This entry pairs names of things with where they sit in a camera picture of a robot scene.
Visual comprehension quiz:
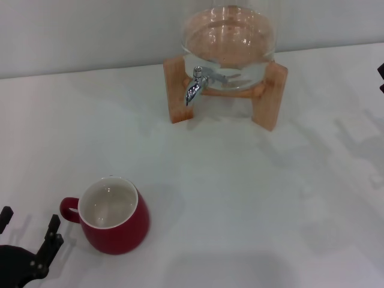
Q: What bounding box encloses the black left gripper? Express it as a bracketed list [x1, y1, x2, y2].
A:
[0, 206, 64, 286]

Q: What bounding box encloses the red cup white inside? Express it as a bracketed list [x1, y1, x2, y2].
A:
[59, 176, 151, 256]

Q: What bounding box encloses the chrome faucet tap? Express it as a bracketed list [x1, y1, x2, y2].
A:
[183, 65, 229, 106]

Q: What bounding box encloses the wooden dispenser stand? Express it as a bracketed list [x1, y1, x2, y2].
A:
[163, 56, 289, 133]

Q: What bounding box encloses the clear glass dispenser jar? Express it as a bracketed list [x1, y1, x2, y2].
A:
[181, 0, 278, 91]

